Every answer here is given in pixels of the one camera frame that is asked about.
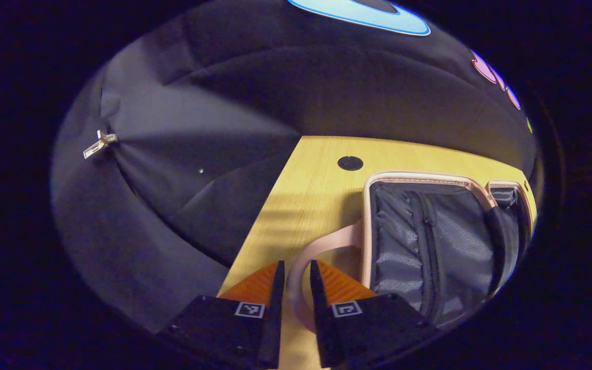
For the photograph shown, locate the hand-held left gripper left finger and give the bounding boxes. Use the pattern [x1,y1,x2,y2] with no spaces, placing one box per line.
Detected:
[160,261,285,369]

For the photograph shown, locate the black backdrop cloth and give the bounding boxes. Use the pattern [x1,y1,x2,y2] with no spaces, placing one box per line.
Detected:
[52,0,538,335]

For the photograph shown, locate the small metal clip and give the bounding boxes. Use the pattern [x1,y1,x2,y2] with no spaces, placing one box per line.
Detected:
[83,130,119,159]

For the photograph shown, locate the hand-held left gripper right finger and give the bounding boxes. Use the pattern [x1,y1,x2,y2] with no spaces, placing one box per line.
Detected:
[310,260,433,369]

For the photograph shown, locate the pink suitcase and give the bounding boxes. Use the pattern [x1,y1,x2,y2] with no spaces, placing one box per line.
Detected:
[288,171,538,335]

